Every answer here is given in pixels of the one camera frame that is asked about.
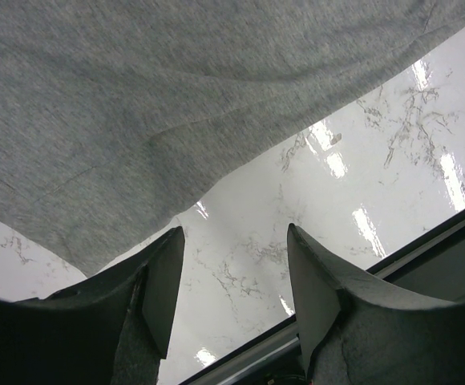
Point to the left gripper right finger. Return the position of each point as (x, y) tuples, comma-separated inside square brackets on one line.
[(355, 328)]

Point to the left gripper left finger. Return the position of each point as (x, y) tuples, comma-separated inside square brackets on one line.
[(113, 328)]

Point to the grey t shirt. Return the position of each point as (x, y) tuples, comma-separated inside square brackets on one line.
[(117, 115)]

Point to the aluminium frame rail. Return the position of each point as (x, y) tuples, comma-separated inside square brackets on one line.
[(258, 357)]

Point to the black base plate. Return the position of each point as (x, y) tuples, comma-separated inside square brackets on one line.
[(432, 265)]

